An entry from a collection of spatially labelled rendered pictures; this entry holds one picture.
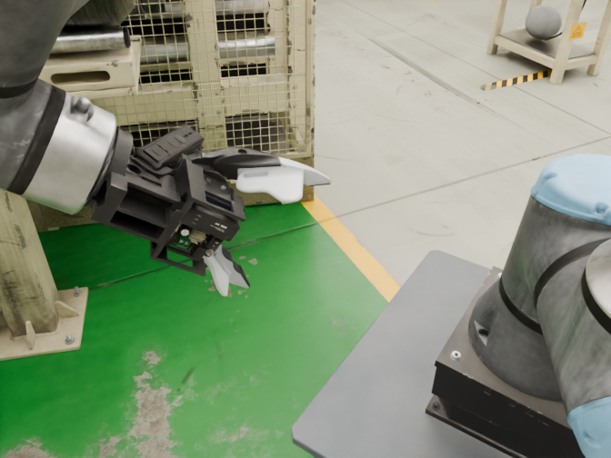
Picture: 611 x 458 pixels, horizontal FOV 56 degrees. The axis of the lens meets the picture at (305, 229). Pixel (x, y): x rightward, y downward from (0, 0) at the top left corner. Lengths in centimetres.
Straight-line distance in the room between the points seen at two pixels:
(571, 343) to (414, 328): 45
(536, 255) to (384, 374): 34
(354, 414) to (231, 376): 86
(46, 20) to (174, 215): 17
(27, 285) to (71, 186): 134
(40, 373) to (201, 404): 49
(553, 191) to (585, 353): 18
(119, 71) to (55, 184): 87
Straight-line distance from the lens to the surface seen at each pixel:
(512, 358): 77
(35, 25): 40
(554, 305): 62
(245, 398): 163
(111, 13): 130
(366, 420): 86
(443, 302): 104
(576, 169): 69
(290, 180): 53
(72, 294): 203
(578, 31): 367
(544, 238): 67
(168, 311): 190
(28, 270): 176
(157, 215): 49
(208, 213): 48
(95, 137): 47
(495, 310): 78
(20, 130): 46
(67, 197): 48
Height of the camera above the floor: 130
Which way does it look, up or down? 36 degrees down
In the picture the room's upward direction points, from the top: straight up
